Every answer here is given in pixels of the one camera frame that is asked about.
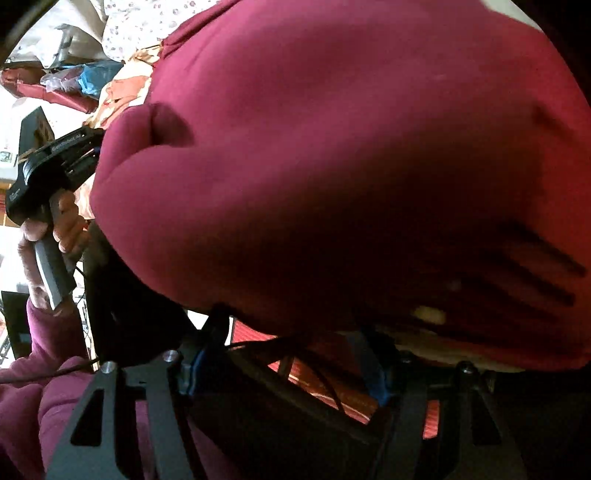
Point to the dark red cloth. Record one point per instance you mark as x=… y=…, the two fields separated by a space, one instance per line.
x=60 y=99

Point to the floral bed sheet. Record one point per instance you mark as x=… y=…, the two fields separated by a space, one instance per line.
x=138 y=23

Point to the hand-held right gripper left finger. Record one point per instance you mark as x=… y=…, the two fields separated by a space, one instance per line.
x=198 y=364

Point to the maroon garment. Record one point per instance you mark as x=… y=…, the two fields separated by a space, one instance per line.
x=323 y=161

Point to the blue plastic bag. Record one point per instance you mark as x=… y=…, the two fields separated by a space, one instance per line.
x=97 y=76

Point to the black bag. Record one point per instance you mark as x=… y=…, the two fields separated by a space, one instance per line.
x=277 y=438

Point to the person's left forearm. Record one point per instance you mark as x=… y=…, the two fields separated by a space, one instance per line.
x=27 y=392

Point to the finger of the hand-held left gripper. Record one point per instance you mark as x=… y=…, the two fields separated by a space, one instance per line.
x=85 y=164

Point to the white cloth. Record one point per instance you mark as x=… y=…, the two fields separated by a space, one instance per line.
x=46 y=41

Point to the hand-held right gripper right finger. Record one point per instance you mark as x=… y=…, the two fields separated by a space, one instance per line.
x=376 y=374

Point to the person's left hand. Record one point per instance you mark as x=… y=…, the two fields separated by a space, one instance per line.
x=69 y=226

